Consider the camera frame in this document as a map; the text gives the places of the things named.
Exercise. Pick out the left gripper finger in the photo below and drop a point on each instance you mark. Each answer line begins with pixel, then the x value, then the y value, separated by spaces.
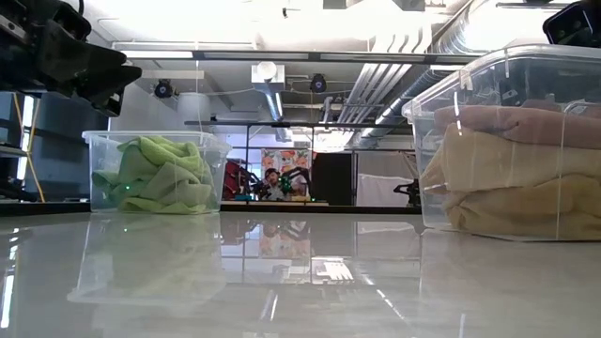
pixel 115 68
pixel 105 101

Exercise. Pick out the lime green towel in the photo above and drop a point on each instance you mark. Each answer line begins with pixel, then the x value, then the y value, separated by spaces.
pixel 119 183
pixel 164 152

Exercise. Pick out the salmon pink towel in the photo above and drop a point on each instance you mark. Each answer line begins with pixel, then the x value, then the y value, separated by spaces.
pixel 516 124

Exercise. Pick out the pale green towel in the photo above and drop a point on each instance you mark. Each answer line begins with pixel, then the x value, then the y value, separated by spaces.
pixel 183 192

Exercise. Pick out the yellow checked towel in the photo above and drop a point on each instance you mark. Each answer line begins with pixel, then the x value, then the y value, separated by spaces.
pixel 493 159

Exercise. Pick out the mustard yellow towel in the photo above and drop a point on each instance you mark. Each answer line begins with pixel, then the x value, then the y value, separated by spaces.
pixel 516 211

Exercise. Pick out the background black robot arm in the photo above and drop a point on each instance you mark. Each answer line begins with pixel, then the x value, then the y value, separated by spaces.
pixel 408 192
pixel 296 180

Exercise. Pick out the clear plastic bin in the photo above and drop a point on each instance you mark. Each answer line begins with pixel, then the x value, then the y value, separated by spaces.
pixel 432 103
pixel 101 155

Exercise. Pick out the red object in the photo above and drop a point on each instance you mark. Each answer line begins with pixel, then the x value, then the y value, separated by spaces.
pixel 232 180

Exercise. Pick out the black overhead beam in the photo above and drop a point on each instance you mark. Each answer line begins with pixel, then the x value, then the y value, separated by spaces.
pixel 282 56

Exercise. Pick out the person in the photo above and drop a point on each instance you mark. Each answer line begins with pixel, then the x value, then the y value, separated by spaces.
pixel 273 183

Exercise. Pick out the floral poster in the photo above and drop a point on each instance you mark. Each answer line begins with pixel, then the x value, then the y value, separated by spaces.
pixel 291 159

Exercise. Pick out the silver ventilation ducts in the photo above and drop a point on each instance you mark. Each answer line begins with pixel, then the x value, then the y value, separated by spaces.
pixel 375 89

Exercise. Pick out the black panel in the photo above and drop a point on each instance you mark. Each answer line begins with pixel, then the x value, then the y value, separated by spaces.
pixel 332 178

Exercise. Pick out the white cloth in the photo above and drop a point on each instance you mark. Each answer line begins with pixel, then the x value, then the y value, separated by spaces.
pixel 382 190

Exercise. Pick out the black round ceiling camera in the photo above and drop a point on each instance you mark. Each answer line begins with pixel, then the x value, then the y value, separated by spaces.
pixel 163 88
pixel 318 83

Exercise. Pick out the background black frame table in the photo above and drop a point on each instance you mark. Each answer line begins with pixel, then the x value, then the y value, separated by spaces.
pixel 282 123

